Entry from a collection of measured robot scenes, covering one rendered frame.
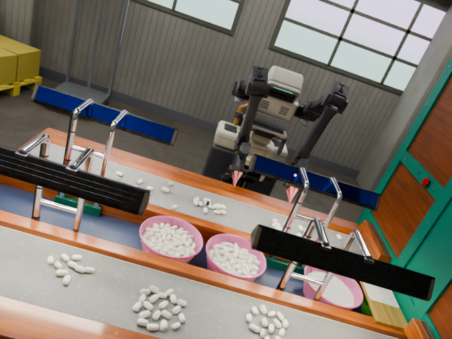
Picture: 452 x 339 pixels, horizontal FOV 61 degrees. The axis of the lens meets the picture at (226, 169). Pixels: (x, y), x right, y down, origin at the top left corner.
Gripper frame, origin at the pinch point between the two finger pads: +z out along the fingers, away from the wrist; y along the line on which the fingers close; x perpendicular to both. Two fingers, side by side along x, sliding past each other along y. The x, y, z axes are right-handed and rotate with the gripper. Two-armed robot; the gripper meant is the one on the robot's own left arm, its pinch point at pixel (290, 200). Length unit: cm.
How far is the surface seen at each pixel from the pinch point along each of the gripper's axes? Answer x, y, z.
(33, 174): -65, -98, 45
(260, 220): 3.8, -12.1, 13.7
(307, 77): 176, 46, -233
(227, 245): -14.5, -28.4, 35.8
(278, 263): -11.2, -3.4, 35.8
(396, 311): -29, 45, 45
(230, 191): 12.1, -29.9, 0.5
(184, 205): -1, -51, 20
